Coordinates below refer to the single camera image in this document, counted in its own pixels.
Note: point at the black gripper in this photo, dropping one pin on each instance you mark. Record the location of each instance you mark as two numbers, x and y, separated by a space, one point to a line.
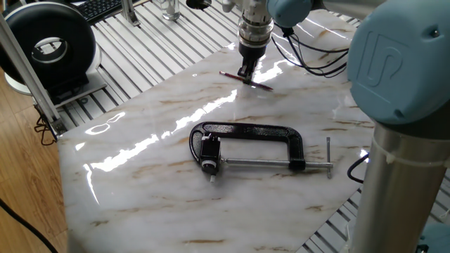
253 54

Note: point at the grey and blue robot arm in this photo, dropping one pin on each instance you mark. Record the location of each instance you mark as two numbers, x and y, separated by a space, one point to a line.
397 70

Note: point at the black and white pencil sharpener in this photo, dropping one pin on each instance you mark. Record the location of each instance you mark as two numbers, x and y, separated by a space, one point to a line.
210 151

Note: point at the black metal C-clamp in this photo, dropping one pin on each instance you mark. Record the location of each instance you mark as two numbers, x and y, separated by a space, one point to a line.
253 130

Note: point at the black round knob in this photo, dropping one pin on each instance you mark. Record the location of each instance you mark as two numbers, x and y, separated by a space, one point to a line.
198 3

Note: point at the clear drinking glass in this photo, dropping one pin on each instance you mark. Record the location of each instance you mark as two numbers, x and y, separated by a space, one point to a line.
170 10

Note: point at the glossy marble pattern sheet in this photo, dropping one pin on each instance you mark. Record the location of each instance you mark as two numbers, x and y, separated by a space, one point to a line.
175 211

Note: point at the black computer keyboard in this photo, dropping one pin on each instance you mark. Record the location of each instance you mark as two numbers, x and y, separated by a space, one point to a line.
102 8

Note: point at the small aluminium bracket post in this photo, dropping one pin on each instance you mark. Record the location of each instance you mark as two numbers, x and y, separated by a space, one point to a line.
129 14

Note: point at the aluminium frame post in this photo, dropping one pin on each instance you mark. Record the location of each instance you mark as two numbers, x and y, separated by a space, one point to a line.
24 70

